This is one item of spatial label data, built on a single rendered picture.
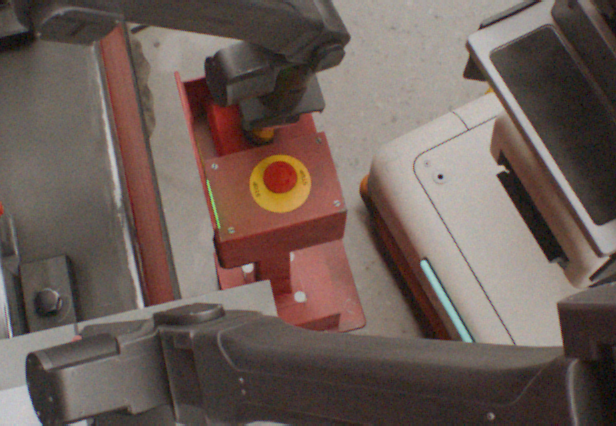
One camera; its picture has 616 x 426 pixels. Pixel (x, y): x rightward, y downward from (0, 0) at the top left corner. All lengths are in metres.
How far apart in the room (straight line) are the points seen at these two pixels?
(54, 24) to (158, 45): 1.44
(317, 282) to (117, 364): 1.17
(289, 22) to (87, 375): 0.43
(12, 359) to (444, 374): 0.57
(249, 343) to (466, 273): 1.13
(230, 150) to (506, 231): 0.64
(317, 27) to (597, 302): 0.65
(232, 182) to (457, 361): 0.76
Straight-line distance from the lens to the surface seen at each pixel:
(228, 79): 1.07
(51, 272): 1.09
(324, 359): 0.55
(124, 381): 0.72
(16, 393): 0.97
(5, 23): 1.21
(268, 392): 0.60
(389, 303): 1.99
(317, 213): 1.21
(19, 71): 1.21
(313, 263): 1.87
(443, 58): 2.17
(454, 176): 1.77
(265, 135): 1.30
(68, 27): 0.76
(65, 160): 1.16
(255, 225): 1.20
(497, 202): 1.77
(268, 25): 0.98
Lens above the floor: 1.93
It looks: 72 degrees down
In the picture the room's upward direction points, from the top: 1 degrees clockwise
